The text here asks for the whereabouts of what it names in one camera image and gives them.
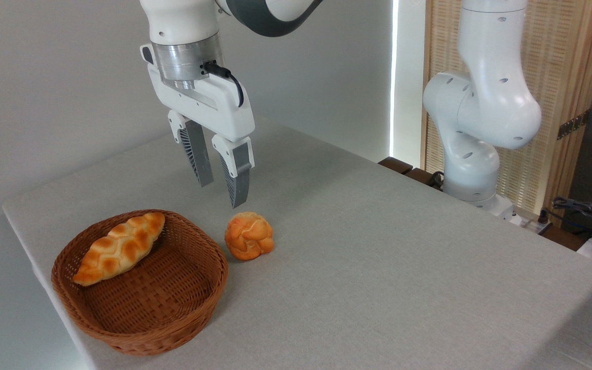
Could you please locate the brown wicker basket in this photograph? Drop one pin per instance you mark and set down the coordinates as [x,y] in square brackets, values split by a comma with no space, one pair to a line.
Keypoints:
[162,308]

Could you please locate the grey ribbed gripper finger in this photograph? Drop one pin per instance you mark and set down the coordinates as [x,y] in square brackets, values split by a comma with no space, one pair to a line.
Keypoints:
[238,177]
[199,159]

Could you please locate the long braided bread loaf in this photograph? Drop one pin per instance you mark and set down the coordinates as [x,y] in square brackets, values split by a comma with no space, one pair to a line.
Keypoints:
[121,247]

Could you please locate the dark brown wooden block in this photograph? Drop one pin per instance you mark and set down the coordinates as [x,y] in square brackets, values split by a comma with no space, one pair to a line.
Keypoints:
[422,177]
[395,164]

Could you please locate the white power strip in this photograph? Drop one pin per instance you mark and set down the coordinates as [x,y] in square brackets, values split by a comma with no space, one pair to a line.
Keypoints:
[532,223]

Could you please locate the round knotted bread roll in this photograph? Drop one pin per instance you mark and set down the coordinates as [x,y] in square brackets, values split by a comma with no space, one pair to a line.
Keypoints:
[250,236]

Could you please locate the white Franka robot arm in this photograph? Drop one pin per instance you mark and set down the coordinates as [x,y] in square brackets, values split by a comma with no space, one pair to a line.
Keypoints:
[486,103]

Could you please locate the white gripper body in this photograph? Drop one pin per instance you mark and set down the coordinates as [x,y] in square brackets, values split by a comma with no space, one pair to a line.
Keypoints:
[208,110]

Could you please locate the black metal hinge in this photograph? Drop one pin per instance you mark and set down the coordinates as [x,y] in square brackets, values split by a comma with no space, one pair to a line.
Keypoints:
[572,125]

